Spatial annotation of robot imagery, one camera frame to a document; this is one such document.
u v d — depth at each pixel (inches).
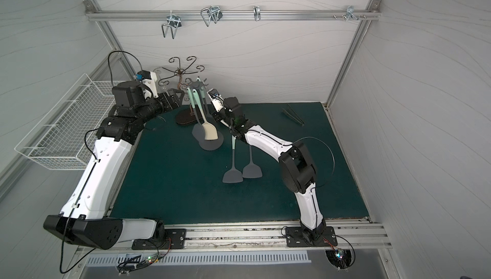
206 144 39.5
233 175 35.0
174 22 30.9
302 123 43.8
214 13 29.5
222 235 29.7
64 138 25.2
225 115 28.0
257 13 30.9
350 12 30.1
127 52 20.6
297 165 20.8
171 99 24.1
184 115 45.7
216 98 28.2
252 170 35.9
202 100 33.3
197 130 35.7
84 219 14.8
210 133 35.8
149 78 23.7
